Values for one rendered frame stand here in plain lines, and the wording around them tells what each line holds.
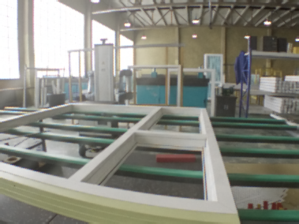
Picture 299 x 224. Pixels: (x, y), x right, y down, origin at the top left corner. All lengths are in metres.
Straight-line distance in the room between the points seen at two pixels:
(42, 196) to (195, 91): 5.05
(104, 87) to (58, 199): 2.74
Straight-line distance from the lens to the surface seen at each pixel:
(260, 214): 0.61
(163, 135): 0.98
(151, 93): 5.49
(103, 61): 3.19
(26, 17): 10.91
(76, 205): 0.53
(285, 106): 5.45
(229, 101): 5.26
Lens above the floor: 1.23
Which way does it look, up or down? 11 degrees down
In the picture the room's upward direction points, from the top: straight up
